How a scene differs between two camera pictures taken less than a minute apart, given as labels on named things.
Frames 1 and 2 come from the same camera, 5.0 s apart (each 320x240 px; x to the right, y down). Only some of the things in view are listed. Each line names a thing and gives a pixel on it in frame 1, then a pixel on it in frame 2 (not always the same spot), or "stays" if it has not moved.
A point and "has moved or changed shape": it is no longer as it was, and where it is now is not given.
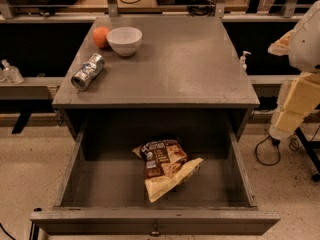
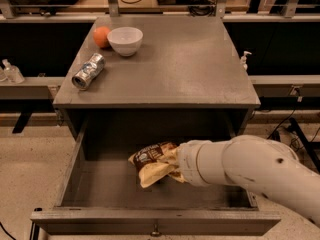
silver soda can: [90, 69] stays
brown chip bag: [166, 166] has moved or changed shape
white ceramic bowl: [125, 40] stays
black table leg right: [308, 146] stays
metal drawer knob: [155, 232] stays
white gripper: [306, 47] -> [187, 162]
